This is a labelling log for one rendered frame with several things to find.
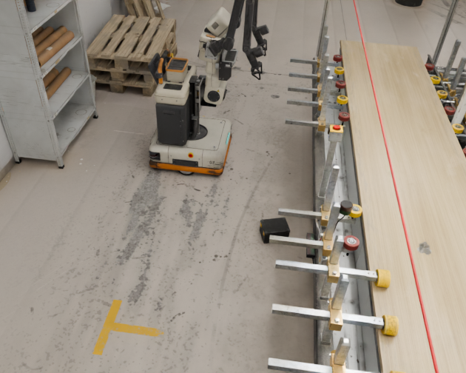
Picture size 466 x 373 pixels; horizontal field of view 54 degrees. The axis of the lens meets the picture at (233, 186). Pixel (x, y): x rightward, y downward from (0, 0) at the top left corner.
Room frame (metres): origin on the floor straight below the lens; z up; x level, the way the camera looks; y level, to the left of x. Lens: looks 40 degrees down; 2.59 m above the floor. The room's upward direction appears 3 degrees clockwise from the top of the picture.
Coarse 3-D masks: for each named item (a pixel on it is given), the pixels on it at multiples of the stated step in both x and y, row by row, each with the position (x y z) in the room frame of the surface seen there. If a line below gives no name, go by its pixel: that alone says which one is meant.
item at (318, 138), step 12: (312, 72) 4.03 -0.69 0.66; (312, 84) 3.79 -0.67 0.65; (312, 96) 3.57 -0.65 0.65; (312, 108) 3.38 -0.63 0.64; (312, 120) 3.20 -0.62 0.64; (312, 132) 3.02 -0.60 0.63; (312, 144) 2.86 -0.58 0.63; (324, 144) 2.77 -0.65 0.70; (324, 156) 2.62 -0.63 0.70; (324, 228) 1.89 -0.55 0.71; (324, 264) 1.63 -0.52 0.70; (324, 276) 1.55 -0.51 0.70; (324, 300) 1.39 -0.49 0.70; (324, 324) 1.25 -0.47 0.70; (324, 348) 1.13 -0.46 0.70; (324, 360) 1.07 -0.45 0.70
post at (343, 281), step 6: (342, 276) 1.17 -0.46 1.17; (348, 276) 1.18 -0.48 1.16; (342, 282) 1.15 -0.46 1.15; (348, 282) 1.15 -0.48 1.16; (336, 288) 1.18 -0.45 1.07; (342, 288) 1.15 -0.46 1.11; (336, 294) 1.16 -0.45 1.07; (342, 294) 1.15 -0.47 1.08; (336, 300) 1.15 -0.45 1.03; (342, 300) 1.15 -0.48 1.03; (336, 306) 1.15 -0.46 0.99; (324, 330) 1.17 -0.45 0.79; (330, 330) 1.15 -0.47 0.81; (324, 336) 1.15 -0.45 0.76; (330, 336) 1.15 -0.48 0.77
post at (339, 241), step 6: (336, 240) 1.41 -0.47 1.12; (342, 240) 1.41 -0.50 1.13; (336, 246) 1.40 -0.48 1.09; (336, 252) 1.40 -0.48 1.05; (330, 258) 1.42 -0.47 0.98; (336, 258) 1.40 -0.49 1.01; (324, 282) 1.41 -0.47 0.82; (324, 288) 1.40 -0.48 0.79; (330, 288) 1.40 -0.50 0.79; (324, 294) 1.40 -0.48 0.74
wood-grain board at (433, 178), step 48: (384, 48) 4.10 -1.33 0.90; (384, 96) 3.18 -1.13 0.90; (432, 96) 3.22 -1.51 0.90; (384, 144) 2.51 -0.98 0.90; (432, 144) 2.55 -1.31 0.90; (384, 192) 2.02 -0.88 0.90; (432, 192) 2.04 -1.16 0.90; (384, 240) 1.64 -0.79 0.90; (432, 240) 1.66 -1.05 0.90; (384, 288) 1.33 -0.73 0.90; (432, 288) 1.35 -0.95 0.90; (384, 336) 1.08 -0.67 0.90; (432, 336) 1.09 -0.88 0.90
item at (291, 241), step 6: (270, 240) 1.64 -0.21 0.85; (276, 240) 1.64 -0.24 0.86; (282, 240) 1.64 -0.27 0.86; (288, 240) 1.64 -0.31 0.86; (294, 240) 1.64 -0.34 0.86; (300, 240) 1.65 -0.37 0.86; (306, 240) 1.65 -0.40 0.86; (306, 246) 1.62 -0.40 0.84; (312, 246) 1.62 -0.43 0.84; (318, 246) 1.62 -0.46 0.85; (342, 246) 1.61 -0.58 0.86; (348, 252) 1.60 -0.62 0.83
